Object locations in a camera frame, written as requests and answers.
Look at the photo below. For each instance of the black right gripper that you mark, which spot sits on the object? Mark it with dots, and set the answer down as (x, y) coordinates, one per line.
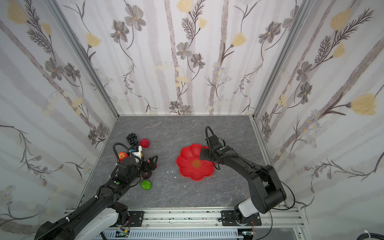
(205, 153)

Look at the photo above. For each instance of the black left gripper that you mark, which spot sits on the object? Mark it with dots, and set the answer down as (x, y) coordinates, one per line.
(150, 163)

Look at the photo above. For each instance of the red flower-shaped plate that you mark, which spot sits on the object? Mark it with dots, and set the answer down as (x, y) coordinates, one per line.
(191, 166)

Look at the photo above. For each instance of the red apple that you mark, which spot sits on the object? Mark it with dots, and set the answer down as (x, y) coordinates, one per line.
(122, 155)

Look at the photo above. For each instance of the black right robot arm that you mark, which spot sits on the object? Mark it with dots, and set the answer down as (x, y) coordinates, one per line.
(266, 189)

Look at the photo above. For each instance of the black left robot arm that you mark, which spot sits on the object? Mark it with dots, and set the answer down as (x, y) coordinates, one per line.
(106, 197)

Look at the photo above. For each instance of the dark red wrinkled fruit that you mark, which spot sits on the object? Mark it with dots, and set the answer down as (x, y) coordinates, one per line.
(144, 143)

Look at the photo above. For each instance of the dark brown avocado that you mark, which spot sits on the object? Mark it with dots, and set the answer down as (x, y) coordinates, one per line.
(146, 175)

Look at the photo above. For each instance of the green lime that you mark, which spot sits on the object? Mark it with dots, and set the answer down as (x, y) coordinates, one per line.
(146, 185)

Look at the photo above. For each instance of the black grape bunch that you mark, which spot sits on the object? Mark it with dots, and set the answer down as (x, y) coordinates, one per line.
(132, 139)

